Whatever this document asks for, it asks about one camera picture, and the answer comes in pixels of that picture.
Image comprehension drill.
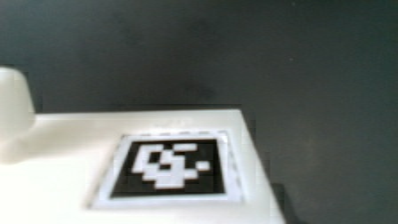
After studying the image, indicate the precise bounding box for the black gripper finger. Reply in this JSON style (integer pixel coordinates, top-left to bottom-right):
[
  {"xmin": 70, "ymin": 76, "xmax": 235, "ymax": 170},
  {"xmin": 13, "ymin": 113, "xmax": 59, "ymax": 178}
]
[{"xmin": 272, "ymin": 183, "xmax": 306, "ymax": 224}]

